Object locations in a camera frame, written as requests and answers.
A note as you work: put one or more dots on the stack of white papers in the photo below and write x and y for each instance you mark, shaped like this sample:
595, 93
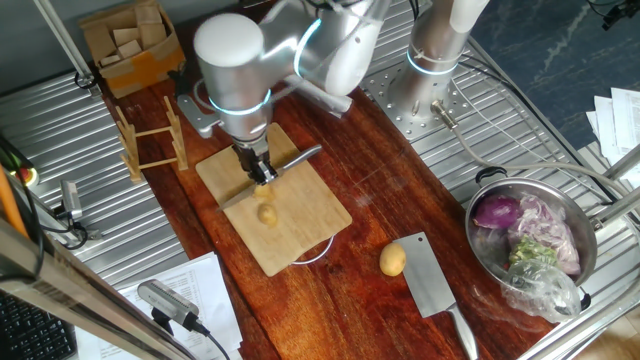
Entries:
622, 120

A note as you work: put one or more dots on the clear plastic bag roll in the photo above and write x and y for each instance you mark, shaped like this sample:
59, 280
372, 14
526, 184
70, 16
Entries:
335, 102

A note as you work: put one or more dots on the purple onion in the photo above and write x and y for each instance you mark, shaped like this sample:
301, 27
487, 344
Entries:
496, 211

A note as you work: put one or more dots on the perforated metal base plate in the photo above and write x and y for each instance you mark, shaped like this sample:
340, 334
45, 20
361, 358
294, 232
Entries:
385, 105

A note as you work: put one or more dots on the wooden peg rack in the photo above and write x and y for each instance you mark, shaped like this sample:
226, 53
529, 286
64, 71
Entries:
131, 150

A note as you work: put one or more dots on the black keyboard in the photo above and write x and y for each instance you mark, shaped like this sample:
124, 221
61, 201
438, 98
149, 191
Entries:
30, 335

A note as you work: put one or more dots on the silver camera on stand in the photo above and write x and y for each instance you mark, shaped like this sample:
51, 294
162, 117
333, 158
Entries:
165, 300

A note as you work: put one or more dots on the steel kitchen knife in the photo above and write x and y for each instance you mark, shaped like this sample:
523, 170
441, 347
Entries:
300, 157

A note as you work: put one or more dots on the small grey bracket camera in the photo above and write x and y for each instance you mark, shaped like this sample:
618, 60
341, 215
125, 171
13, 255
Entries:
71, 197

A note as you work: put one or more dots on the aluminium frame bar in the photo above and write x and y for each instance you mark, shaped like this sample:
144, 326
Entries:
617, 207
625, 162

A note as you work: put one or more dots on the crumpled clear plastic bag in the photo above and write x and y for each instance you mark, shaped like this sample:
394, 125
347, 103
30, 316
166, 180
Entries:
542, 292

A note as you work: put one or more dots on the printed paper sheets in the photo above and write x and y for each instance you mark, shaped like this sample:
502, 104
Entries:
200, 285

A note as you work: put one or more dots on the orange pole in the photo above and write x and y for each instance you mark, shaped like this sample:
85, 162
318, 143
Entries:
10, 205

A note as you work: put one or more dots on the bag of purple vegetables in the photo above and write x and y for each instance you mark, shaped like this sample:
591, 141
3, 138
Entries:
547, 225

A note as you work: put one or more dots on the large yellow potato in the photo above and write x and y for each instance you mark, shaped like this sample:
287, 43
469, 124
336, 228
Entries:
392, 259

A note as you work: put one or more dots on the dark red wooden board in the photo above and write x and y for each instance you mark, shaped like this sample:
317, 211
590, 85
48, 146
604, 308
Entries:
350, 175

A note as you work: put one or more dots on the bamboo cutting board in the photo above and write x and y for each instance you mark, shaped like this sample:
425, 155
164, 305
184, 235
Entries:
300, 215

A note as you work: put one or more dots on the aluminium frame beam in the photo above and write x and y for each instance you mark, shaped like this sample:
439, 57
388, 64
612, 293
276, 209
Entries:
75, 290

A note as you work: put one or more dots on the black overhead camera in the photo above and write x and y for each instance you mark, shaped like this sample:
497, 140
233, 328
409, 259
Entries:
617, 12

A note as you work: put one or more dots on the small yellow potato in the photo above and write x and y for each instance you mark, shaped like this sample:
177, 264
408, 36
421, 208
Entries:
263, 193
267, 214

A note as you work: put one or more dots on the brown cardboard box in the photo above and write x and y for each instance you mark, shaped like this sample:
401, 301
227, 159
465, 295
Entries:
140, 72

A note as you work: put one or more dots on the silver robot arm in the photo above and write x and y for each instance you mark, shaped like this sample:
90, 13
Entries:
240, 70

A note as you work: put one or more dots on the stainless steel pot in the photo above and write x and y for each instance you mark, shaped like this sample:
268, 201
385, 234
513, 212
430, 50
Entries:
580, 225

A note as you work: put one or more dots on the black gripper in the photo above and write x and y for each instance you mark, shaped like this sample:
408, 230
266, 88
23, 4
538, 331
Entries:
250, 155

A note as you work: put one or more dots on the light wooden block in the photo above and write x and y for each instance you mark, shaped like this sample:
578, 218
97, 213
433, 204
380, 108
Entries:
130, 49
125, 36
110, 60

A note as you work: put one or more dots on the green leafy vegetable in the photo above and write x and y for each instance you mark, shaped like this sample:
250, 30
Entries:
531, 250

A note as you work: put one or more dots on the steel cleaver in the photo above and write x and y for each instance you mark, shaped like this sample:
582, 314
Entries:
425, 275

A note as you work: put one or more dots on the aluminium post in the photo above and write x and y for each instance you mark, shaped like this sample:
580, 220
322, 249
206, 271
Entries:
65, 42

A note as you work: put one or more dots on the red emergency stop button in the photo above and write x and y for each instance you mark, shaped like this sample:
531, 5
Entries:
25, 176

